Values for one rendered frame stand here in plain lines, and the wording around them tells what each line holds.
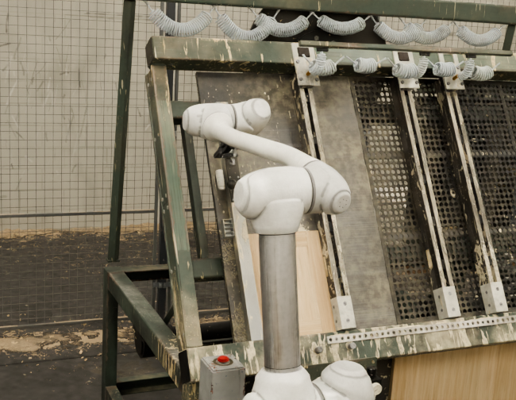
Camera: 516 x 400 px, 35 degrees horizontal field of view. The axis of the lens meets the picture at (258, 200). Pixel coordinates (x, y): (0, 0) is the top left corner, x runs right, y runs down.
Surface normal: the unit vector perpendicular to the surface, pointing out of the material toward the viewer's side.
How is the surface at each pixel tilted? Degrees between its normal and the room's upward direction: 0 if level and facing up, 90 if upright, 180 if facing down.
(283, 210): 84
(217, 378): 90
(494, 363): 90
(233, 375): 90
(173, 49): 60
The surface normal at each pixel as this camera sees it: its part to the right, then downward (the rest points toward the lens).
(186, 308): 0.36, -0.30
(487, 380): 0.39, 0.22
